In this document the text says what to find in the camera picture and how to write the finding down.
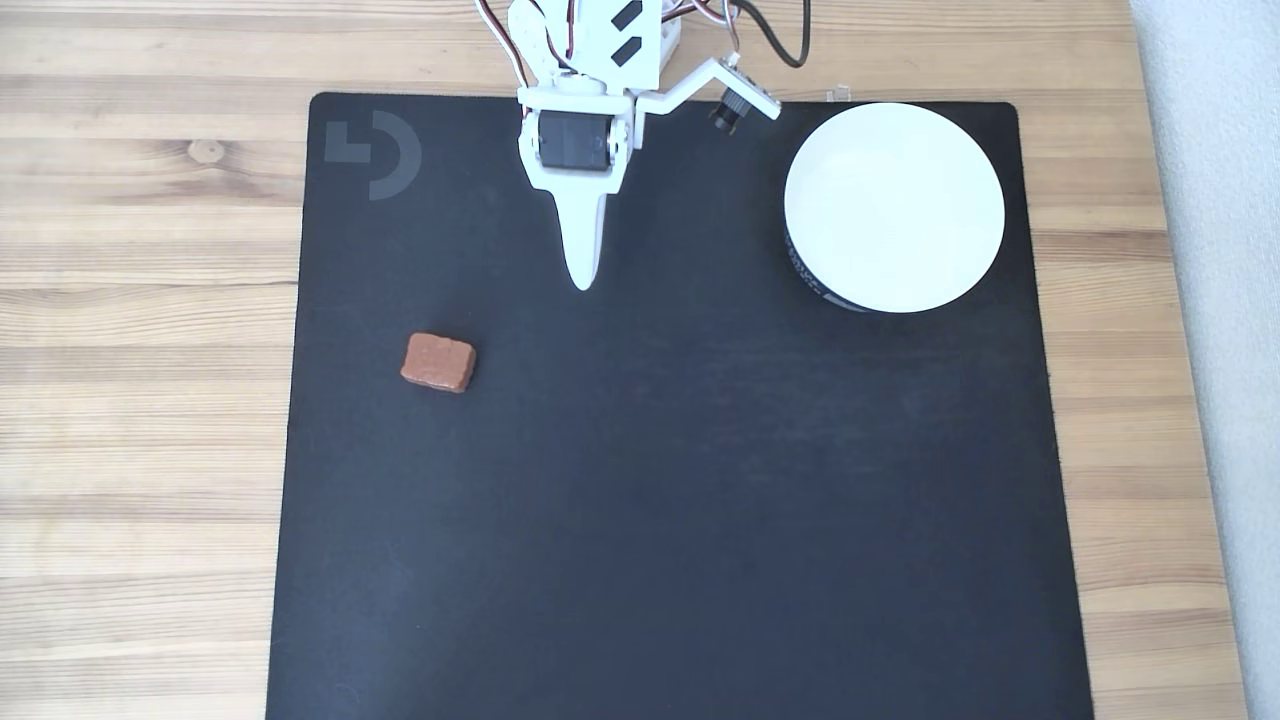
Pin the white round plate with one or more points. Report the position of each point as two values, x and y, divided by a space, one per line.
893 205

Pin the black desk mat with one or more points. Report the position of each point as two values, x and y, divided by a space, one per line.
650 500

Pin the small clear plastic clip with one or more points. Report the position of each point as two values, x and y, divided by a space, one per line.
838 93

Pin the camera module on white bracket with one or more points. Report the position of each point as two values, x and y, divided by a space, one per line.
745 95

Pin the brown rectangular toy block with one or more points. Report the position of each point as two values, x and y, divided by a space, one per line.
438 362

